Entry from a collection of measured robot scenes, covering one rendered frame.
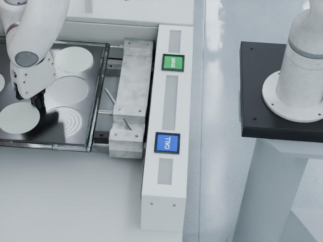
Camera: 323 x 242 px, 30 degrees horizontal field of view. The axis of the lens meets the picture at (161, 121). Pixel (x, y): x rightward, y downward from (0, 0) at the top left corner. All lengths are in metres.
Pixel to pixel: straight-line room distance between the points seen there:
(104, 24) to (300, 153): 0.62
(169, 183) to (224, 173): 1.23
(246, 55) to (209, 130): 0.97
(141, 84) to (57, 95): 0.22
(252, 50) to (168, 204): 0.62
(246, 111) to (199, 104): 1.19
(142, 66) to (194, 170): 0.96
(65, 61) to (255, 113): 0.51
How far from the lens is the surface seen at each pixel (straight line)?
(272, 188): 1.82
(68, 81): 1.57
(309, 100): 1.56
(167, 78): 1.49
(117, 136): 1.42
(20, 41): 1.22
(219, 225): 2.36
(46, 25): 1.20
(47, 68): 1.42
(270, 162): 1.73
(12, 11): 1.26
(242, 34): 3.12
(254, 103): 1.58
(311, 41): 1.43
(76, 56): 1.63
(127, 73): 1.60
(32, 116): 1.49
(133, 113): 1.47
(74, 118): 1.48
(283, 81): 1.55
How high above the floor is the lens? 2.00
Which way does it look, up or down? 49 degrees down
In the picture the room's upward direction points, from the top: 3 degrees clockwise
